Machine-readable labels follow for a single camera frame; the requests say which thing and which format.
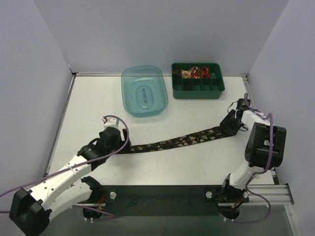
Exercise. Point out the teal plastic tub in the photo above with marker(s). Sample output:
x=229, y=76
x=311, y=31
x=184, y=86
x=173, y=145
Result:
x=144, y=91

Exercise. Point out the orange black rolled tie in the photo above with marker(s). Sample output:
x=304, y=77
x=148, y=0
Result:
x=205, y=72

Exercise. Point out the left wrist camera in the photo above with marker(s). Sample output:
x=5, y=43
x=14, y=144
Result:
x=110, y=122

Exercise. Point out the black gold patterned tie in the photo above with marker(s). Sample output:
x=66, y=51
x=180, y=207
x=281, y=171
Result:
x=206, y=135

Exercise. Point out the green compartment organizer box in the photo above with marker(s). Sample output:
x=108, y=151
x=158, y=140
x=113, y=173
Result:
x=209, y=88

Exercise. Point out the dark rolled tie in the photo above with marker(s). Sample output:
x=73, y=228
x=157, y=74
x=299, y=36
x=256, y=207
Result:
x=177, y=73

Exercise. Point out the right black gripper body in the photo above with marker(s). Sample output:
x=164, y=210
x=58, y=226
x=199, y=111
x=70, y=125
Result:
x=228, y=124

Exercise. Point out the beige patterned rolled tie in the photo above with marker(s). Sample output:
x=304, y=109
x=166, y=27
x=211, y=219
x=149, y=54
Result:
x=186, y=74

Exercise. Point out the red black patterned rolled tie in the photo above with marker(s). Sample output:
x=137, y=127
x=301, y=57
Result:
x=195, y=72

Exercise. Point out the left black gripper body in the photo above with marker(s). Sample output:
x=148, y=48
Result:
x=125, y=139

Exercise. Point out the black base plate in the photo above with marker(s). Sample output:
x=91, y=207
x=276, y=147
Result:
x=167, y=200

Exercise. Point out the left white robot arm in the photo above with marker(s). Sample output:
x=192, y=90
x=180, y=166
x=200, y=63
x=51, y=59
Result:
x=31, y=210

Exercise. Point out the aluminium rail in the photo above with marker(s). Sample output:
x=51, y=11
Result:
x=276, y=195

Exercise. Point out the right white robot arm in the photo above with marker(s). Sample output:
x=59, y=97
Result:
x=264, y=149

